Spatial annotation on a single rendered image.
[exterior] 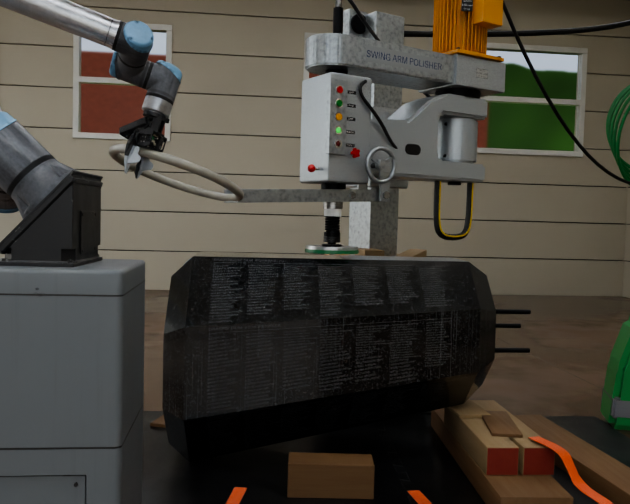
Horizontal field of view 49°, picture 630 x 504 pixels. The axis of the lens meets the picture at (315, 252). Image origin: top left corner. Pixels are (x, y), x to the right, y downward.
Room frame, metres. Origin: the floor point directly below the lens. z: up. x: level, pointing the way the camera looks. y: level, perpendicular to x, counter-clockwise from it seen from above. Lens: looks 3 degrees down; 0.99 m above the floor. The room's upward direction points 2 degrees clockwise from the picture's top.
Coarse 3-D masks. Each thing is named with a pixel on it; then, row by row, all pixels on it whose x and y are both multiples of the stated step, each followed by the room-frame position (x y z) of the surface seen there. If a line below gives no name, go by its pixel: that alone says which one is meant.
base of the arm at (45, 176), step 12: (48, 156) 1.76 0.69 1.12; (24, 168) 1.71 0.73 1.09; (36, 168) 1.72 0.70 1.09; (48, 168) 1.73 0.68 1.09; (60, 168) 1.75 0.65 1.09; (72, 168) 1.78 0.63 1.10; (24, 180) 1.71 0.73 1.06; (36, 180) 1.71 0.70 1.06; (48, 180) 1.71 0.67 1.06; (60, 180) 1.71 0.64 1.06; (12, 192) 1.73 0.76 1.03; (24, 192) 1.71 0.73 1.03; (36, 192) 1.70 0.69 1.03; (48, 192) 1.69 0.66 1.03; (24, 204) 1.72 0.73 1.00; (36, 204) 1.69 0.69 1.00; (24, 216) 1.72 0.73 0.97
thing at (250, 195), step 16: (224, 192) 2.59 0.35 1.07; (256, 192) 2.53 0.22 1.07; (272, 192) 2.56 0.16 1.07; (288, 192) 2.60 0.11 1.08; (304, 192) 2.64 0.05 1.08; (320, 192) 2.68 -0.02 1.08; (336, 192) 2.72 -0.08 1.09; (352, 192) 2.75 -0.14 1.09; (368, 192) 2.80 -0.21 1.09; (384, 192) 2.81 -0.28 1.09
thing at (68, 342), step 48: (0, 288) 1.58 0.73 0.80; (48, 288) 1.59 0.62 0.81; (96, 288) 1.60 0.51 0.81; (144, 288) 1.98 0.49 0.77; (0, 336) 1.58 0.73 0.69; (48, 336) 1.59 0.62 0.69; (96, 336) 1.60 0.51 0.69; (0, 384) 1.58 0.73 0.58; (48, 384) 1.59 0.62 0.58; (96, 384) 1.60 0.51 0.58; (0, 432) 1.58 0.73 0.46; (48, 432) 1.59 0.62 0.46; (96, 432) 1.60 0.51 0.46; (0, 480) 1.59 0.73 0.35; (48, 480) 1.60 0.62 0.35; (96, 480) 1.60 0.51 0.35
